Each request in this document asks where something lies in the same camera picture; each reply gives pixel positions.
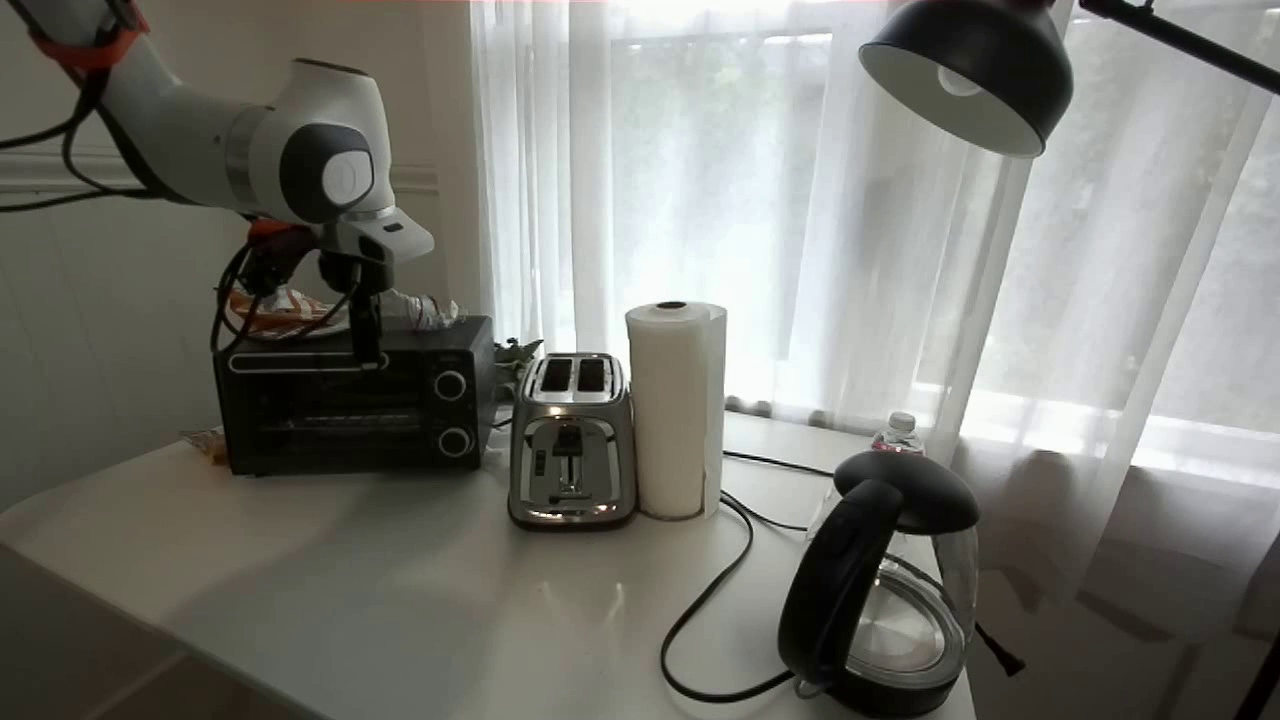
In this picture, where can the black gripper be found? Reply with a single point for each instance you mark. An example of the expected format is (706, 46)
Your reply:
(354, 271)

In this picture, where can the black glass oven door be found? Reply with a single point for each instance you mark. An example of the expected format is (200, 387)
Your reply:
(313, 413)

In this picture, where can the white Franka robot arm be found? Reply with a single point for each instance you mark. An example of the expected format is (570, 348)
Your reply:
(265, 147)

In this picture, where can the black toaster oven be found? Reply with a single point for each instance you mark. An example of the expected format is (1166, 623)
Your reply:
(454, 348)

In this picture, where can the silver oven knob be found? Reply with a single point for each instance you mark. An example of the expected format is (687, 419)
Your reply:
(454, 440)
(449, 387)

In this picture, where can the white crumpled object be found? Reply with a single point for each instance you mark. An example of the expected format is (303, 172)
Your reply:
(425, 313)

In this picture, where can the small dark spiky object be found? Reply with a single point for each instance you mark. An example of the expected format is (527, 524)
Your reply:
(513, 362)

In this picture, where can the small orange object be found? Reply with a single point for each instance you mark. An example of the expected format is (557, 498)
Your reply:
(210, 448)

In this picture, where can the chrome two-slot toaster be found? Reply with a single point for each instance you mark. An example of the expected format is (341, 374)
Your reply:
(574, 444)

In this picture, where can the white paper towel roll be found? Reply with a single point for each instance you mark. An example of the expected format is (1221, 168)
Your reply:
(679, 406)

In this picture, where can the white sheer curtain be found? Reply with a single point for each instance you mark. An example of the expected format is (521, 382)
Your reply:
(801, 202)

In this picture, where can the white capped bottle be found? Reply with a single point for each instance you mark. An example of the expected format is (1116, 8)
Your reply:
(900, 424)

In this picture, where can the black glass electric kettle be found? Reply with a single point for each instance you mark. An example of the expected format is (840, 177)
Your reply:
(853, 586)

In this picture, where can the black lamp shade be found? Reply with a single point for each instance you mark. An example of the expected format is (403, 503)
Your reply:
(967, 64)

